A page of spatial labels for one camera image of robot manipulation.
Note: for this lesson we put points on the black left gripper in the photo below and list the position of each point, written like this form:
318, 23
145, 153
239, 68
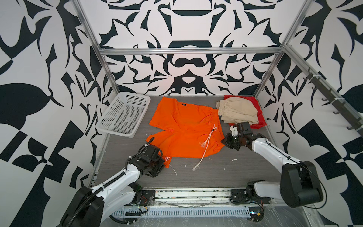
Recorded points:
161, 164

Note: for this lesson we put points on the aluminium frame left post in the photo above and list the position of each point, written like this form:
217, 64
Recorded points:
92, 38

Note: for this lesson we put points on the aluminium frame right side bar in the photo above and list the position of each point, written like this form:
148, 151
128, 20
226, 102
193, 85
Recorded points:
300, 62

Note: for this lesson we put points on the beige shorts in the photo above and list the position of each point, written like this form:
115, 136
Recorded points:
236, 110

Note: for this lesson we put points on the aluminium mounting rail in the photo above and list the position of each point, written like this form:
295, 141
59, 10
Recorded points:
198, 197

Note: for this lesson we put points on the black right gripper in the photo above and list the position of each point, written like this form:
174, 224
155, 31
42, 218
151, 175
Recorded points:
226, 141

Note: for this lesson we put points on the aluminium frame horizontal bar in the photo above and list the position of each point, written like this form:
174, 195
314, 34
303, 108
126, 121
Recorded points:
191, 50

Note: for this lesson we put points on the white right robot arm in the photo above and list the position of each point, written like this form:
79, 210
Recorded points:
299, 184

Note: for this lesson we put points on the aluminium frame post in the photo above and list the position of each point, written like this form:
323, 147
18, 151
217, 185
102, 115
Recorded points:
290, 34
92, 38

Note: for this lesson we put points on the orange shorts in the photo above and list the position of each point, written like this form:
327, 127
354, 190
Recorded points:
183, 128

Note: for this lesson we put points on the aluminium frame right post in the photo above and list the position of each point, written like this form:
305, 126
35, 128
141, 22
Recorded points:
290, 34

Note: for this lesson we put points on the black hook rack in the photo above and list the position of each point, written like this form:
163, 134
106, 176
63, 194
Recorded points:
332, 97

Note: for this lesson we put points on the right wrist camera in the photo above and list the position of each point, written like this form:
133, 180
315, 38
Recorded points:
234, 131

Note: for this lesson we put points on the white slotted cable duct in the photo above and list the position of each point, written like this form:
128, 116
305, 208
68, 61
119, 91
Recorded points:
178, 212

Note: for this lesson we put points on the white orange shorts drawstring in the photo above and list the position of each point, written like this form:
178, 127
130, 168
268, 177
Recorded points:
205, 145

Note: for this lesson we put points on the white plastic laundry basket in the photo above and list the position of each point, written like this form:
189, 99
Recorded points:
124, 115

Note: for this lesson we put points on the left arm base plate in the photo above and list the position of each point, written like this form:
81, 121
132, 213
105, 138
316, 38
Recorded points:
146, 197

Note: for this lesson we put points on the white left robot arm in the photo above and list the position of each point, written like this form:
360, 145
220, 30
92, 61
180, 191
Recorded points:
92, 217

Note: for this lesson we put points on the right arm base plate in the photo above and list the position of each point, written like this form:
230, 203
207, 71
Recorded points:
247, 195

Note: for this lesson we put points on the red shorts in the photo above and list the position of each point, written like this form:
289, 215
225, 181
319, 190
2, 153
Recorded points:
261, 120

